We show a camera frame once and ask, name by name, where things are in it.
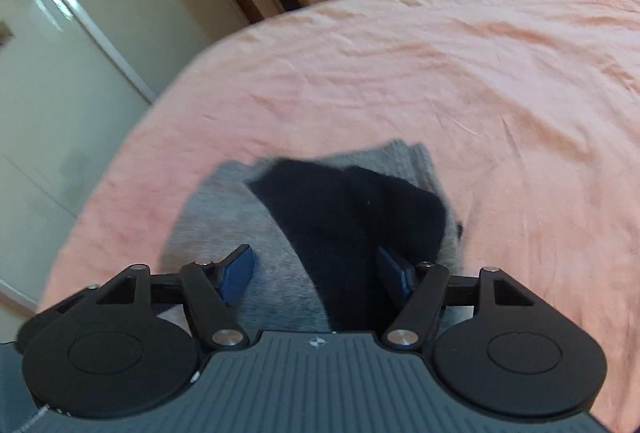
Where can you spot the navy and grey small sweater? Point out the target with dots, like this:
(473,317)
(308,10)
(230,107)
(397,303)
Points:
(325,223)

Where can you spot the frosted glass wardrobe door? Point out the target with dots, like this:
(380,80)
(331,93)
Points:
(75,88)

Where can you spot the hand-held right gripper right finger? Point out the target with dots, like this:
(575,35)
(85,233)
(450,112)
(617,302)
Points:
(395,274)

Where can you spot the pink bed sheet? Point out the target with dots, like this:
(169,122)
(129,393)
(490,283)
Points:
(450,88)

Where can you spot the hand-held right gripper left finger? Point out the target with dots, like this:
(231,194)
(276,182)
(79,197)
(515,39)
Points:
(236,274)

